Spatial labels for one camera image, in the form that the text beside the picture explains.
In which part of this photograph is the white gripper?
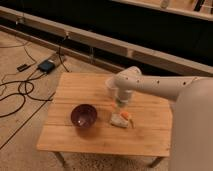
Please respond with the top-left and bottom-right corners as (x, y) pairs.
(110, 89), (135, 129)

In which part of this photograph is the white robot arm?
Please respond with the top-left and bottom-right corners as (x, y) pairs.
(112, 66), (213, 171)

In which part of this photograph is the white sponge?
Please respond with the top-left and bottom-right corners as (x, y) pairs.
(110, 114), (128, 128)

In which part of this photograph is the white paper cup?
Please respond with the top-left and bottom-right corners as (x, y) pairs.
(105, 77), (118, 99)

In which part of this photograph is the purple bowl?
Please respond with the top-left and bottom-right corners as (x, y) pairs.
(70, 104), (97, 128)

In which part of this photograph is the wooden table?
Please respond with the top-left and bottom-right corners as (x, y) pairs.
(37, 73), (172, 166)

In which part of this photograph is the black power adapter box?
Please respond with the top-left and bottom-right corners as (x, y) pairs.
(38, 60), (55, 73)

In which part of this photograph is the small black device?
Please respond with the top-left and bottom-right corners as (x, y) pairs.
(17, 64), (30, 72)

